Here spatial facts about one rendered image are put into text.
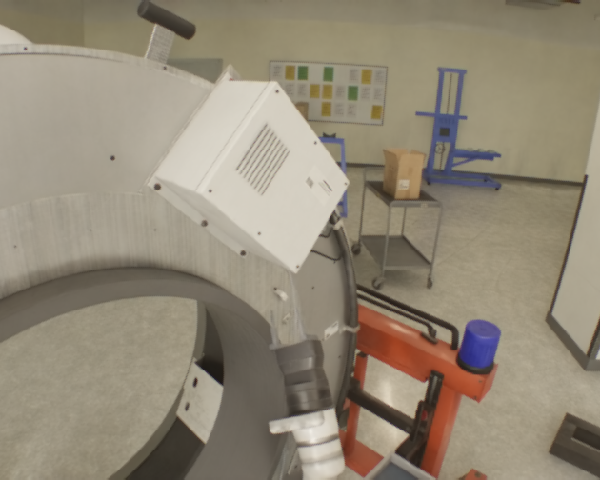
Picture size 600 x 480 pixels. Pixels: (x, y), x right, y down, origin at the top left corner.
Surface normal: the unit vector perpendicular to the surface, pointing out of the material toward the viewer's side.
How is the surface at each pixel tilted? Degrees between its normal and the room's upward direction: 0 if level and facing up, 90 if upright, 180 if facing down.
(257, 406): 83
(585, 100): 90
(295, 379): 53
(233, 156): 90
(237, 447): 63
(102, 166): 90
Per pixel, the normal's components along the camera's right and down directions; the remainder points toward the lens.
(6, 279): 0.73, 0.27
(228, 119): -0.48, -0.46
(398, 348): -0.69, 0.23
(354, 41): -0.07, 0.36
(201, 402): -0.62, -0.22
